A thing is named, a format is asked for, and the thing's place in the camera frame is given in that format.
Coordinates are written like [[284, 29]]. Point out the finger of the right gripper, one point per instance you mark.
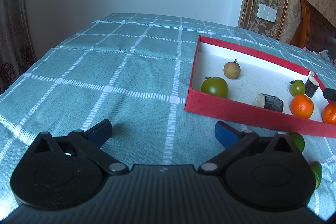
[[329, 94]]

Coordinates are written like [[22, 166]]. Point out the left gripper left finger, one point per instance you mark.
[[88, 145]]

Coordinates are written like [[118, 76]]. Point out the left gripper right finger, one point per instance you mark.
[[237, 145]]

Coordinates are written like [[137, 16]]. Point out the dark sugarcane piece notched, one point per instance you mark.
[[311, 85]]

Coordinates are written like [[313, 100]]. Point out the orange mandarin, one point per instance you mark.
[[302, 106], [329, 114]]

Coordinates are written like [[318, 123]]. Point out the green tomato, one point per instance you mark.
[[215, 86], [297, 87]]

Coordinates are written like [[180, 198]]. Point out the dark sugarcane piece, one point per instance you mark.
[[269, 102]]

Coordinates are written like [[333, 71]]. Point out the pink clothes pile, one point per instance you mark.
[[324, 54]]

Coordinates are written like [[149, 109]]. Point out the green lime half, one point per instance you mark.
[[298, 140]]

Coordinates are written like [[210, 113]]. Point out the red cardboard tray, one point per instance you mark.
[[260, 73]]

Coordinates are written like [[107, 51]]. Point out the green checked bed sheet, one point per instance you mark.
[[134, 70]]

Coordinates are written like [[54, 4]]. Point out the white wall switch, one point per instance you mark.
[[267, 13]]

